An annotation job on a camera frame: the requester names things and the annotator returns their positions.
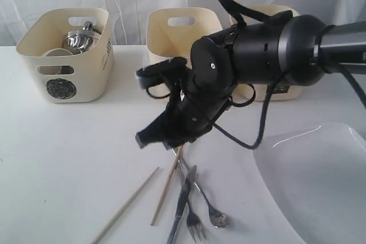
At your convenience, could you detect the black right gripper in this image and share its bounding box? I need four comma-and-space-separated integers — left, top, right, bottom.
135, 81, 232, 150

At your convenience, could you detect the light wooden chopstick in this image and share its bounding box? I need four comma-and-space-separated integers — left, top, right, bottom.
150, 145, 183, 226

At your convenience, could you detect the shiny steel bowl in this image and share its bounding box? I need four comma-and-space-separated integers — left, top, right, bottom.
61, 30, 101, 55

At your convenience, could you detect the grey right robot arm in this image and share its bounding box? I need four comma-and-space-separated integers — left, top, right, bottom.
135, 15, 365, 149

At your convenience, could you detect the steel knife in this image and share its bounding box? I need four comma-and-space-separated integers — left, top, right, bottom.
166, 165, 197, 244

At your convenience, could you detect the steel fork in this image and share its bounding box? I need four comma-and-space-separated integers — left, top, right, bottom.
167, 165, 207, 243

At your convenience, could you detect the steel spoon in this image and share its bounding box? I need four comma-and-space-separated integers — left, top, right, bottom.
176, 157, 230, 235

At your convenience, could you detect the cream bin circle mark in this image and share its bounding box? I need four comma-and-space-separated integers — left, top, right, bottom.
16, 7, 113, 103

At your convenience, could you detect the cream bin triangle mark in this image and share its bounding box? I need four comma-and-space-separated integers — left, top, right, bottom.
146, 7, 222, 65

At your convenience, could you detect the cream bin square mark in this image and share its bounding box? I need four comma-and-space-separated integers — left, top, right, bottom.
234, 5, 302, 101

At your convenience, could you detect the white square ceramic plate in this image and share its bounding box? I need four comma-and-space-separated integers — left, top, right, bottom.
253, 122, 365, 243

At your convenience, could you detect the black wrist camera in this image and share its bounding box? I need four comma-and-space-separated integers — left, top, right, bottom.
136, 57, 188, 90

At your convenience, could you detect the steel cup with handle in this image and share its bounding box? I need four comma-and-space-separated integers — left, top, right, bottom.
82, 21, 101, 35

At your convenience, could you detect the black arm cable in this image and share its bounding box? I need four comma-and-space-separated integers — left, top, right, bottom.
145, 0, 366, 150

